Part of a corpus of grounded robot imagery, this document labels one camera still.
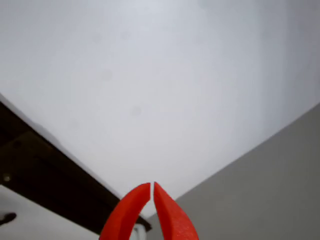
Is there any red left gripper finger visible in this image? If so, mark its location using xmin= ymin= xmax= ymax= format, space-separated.
xmin=99 ymin=182 xmax=152 ymax=240

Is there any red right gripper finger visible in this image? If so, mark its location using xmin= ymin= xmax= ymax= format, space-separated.
xmin=152 ymin=181 xmax=200 ymax=240

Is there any white table leg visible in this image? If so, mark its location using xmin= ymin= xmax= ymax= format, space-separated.
xmin=131 ymin=223 xmax=146 ymax=240

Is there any black aluminium table rail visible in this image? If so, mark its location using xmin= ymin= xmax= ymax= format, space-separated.
xmin=0 ymin=99 xmax=153 ymax=236

